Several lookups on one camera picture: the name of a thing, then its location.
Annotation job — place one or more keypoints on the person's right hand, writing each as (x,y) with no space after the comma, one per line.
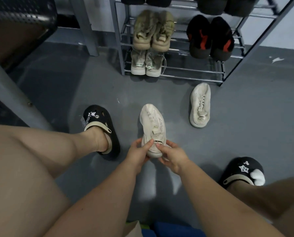
(174,155)

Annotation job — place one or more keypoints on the person's black clog slipper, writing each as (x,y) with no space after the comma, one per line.
(105,118)
(243,170)

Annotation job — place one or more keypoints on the person's left black clog slipper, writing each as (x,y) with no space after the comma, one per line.
(105,118)

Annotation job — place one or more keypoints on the person's cream shirt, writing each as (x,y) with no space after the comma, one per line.
(134,229)

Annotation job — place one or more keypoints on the person's leg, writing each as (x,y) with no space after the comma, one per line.
(25,170)
(273,197)

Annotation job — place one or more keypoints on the person's right forearm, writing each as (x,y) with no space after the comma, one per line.
(223,207)

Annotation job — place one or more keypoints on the black sneaker red stripe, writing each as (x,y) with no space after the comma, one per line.
(198,39)
(222,41)

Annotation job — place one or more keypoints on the grey metal shoe rack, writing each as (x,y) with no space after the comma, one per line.
(117,34)

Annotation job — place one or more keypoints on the person's left forearm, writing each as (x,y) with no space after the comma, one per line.
(95,207)

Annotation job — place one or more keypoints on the person's left leg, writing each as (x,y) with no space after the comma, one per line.
(25,170)

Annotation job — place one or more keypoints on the black sneaker orange marks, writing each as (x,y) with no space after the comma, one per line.
(240,7)
(211,6)

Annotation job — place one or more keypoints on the person's right black clog slipper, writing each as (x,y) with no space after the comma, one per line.
(243,170)

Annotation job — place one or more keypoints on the person's right leg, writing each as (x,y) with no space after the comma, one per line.
(273,197)

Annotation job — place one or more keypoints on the person's left hand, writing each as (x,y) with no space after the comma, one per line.
(135,155)

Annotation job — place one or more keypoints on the grey metal bench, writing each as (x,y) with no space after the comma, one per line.
(18,46)

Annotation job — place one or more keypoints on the black white patterned sneaker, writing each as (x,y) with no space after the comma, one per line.
(133,0)
(159,1)

